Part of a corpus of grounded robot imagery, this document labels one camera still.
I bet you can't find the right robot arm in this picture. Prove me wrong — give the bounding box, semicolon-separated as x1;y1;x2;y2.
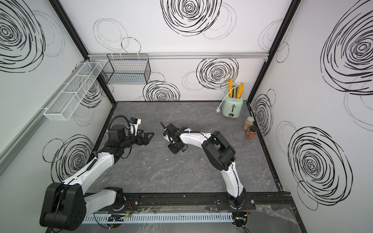
160;122;246;209

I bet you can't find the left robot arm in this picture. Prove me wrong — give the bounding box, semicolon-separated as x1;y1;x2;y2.
39;115;154;233

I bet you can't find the mint green toaster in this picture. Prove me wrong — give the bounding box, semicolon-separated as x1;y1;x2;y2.
221;85;244;118

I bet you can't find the spice jar black lid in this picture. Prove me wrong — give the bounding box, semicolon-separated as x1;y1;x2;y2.
245;125;257;140

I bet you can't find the spice jar silver lid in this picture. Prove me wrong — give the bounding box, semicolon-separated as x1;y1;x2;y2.
242;116;254;131

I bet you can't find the white mesh shelf basket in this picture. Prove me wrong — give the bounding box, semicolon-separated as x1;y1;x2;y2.
43;62;102;121

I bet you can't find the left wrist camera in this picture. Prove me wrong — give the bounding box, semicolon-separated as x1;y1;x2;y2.
129;117;141;136

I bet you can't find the white toaster power cord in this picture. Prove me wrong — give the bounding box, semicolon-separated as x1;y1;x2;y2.
216;86;235;113

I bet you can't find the black wire basket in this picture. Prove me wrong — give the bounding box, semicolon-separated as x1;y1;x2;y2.
101;53;151;85

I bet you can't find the grey slotted cable duct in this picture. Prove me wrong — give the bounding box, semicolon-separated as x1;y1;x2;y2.
83;213;234;226

